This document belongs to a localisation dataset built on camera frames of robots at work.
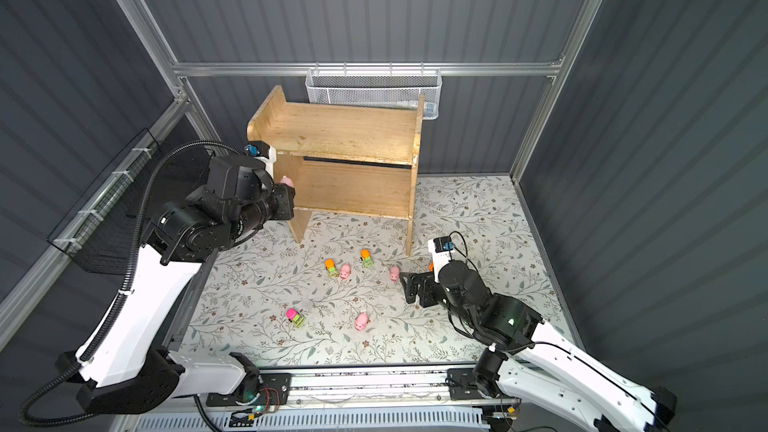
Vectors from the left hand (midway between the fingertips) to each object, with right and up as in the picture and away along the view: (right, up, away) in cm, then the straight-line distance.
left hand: (291, 191), depth 63 cm
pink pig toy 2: (+22, -24, +29) cm, 44 cm away
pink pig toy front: (+13, -36, +20) cm, 43 cm away
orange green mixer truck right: (+13, -20, +33) cm, 41 cm away
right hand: (+28, -20, +7) cm, 35 cm away
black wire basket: (-43, -9, +1) cm, 44 cm away
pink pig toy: (+7, -24, +31) cm, 39 cm away
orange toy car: (+34, -23, +33) cm, 53 cm away
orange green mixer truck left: (+2, -23, +31) cm, 38 cm away
